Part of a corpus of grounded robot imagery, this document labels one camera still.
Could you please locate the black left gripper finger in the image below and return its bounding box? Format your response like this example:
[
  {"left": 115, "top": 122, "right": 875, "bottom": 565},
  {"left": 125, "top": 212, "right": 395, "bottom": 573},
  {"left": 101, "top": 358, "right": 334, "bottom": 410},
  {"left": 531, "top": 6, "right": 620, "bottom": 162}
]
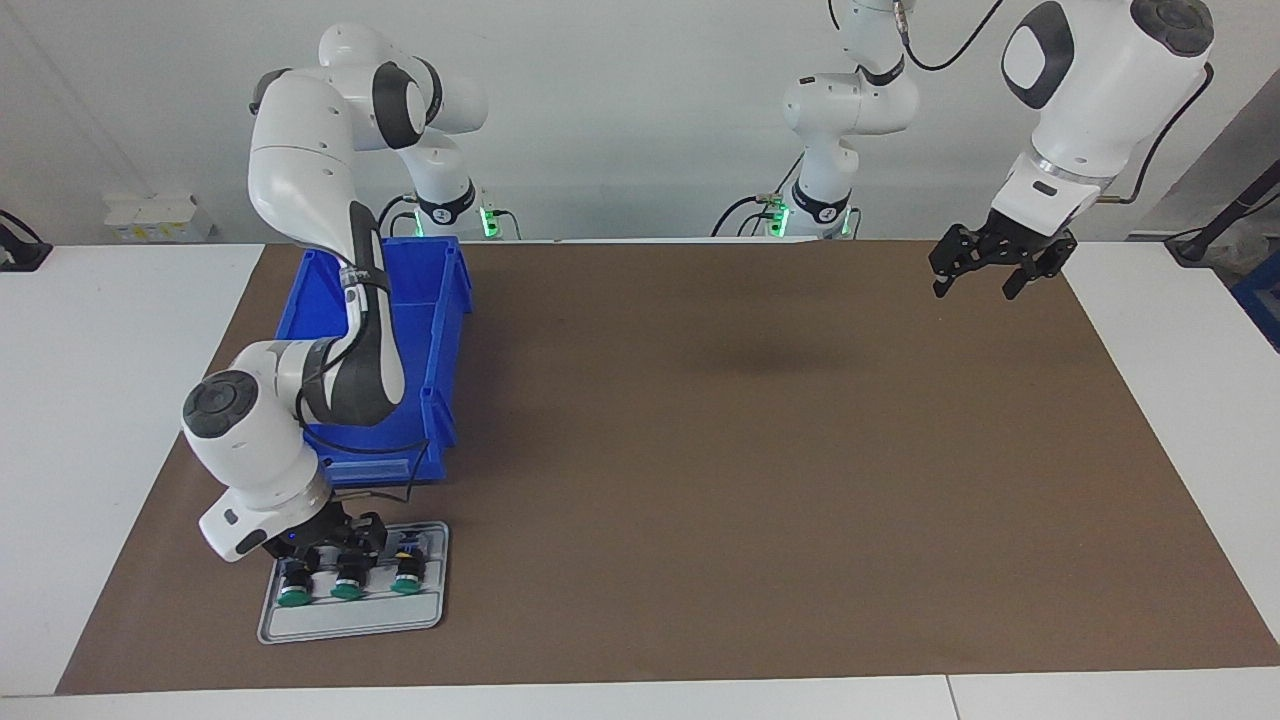
[
  {"left": 928, "top": 225, "right": 991, "bottom": 299},
  {"left": 1003, "top": 238, "right": 1078, "bottom": 301}
]

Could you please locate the grey metal tray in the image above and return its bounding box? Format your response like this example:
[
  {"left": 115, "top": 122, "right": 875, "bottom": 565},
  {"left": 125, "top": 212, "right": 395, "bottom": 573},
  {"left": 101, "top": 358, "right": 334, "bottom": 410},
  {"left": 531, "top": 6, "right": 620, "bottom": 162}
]
[{"left": 257, "top": 521, "right": 451, "bottom": 646}]

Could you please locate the black stand pole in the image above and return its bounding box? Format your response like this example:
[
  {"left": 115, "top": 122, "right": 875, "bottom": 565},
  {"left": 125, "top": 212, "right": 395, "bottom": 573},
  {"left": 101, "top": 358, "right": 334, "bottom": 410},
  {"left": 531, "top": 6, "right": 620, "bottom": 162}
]
[{"left": 1165, "top": 160, "right": 1280, "bottom": 266}]

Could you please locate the blue plastic storage bin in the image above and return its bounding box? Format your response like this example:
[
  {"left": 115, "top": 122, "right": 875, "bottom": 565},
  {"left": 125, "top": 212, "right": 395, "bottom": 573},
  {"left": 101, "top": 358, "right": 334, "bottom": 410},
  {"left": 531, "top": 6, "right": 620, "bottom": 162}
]
[{"left": 275, "top": 236, "right": 473, "bottom": 489}]

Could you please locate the blue crate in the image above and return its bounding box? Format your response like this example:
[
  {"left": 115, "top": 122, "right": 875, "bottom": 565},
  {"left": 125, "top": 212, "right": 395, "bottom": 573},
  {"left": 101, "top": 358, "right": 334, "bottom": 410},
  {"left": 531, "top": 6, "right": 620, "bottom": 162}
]
[{"left": 1230, "top": 250, "right": 1280, "bottom": 351}]

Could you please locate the brown table mat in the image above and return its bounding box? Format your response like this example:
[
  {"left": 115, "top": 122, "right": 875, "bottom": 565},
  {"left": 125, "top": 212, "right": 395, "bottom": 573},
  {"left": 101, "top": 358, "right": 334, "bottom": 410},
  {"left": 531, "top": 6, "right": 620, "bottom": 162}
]
[{"left": 55, "top": 238, "right": 1280, "bottom": 696}]

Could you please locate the black clamp base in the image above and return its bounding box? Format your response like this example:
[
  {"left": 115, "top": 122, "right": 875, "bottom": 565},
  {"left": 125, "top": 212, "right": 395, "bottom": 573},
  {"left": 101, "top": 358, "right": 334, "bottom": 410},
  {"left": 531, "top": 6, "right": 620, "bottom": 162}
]
[{"left": 0, "top": 210, "right": 53, "bottom": 273}]

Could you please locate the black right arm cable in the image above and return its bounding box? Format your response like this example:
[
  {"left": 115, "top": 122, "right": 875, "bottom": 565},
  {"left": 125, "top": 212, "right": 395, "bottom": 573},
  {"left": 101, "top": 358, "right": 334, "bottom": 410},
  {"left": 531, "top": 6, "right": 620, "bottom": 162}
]
[{"left": 293, "top": 260, "right": 443, "bottom": 503}]

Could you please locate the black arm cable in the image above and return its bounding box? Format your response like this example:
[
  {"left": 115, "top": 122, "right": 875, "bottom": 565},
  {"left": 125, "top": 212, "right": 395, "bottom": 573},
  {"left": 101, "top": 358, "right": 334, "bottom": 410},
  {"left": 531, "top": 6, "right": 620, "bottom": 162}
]
[
  {"left": 293, "top": 260, "right": 443, "bottom": 503},
  {"left": 893, "top": 0, "right": 1216, "bottom": 206}
]

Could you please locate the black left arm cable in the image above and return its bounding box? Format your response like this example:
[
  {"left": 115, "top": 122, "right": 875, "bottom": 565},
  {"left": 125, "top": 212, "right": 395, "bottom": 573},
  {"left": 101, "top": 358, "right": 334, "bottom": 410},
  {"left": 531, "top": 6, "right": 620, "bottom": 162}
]
[{"left": 893, "top": 0, "right": 1216, "bottom": 206}]

